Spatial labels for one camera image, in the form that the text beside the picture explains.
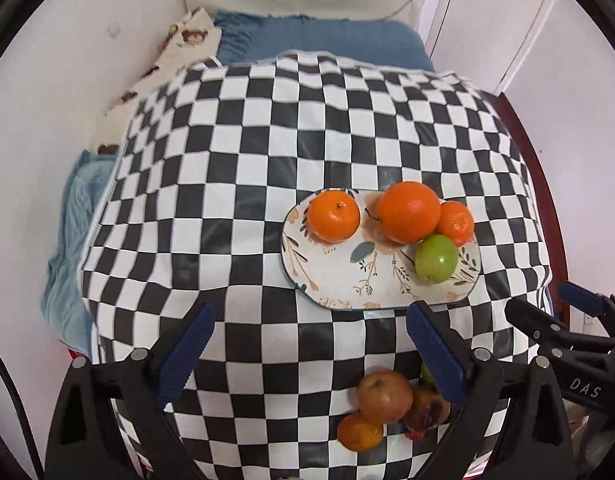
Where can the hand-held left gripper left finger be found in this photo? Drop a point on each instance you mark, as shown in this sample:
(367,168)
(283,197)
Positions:
(185,355)

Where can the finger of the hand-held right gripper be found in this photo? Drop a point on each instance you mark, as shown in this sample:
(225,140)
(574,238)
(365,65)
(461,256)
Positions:
(585,299)
(547,330)

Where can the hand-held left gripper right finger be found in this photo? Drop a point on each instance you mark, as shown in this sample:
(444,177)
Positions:
(437,355)

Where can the red apple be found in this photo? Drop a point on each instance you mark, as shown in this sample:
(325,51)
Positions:
(385,395)

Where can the floral oval plate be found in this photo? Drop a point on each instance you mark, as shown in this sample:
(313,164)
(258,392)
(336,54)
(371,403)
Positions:
(337,270)

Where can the small green fruit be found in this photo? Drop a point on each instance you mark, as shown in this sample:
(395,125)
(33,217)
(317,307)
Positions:
(425,374)

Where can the dark red fruit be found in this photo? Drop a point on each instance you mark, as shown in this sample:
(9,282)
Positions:
(427,415)

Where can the green lime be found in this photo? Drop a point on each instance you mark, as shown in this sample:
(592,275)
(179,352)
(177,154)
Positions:
(436,258)

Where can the small orange tangerine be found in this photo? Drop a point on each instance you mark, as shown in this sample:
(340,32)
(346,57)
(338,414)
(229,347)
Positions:
(360,431)

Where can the small mandarin orange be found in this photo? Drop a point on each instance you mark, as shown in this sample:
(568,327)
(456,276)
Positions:
(457,220)

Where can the large orange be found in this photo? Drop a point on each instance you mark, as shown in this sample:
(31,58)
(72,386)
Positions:
(408,211)

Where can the light blue blanket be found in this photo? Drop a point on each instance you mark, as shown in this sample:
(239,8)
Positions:
(77,240)

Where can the medium mandarin orange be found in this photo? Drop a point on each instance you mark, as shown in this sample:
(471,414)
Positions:
(334,215)

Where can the black white checkered cloth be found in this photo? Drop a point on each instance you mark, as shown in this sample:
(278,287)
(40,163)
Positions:
(237,160)

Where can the white door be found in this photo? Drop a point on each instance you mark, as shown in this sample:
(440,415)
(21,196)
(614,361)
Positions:
(487,15)

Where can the monkey printed blanket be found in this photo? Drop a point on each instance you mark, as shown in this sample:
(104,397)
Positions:
(182,45)

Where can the blue bedsheet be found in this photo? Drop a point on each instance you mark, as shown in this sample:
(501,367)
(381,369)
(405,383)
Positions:
(337,40)

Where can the brown wooden bed frame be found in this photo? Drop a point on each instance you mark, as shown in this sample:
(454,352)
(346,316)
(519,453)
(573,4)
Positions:
(532,170)

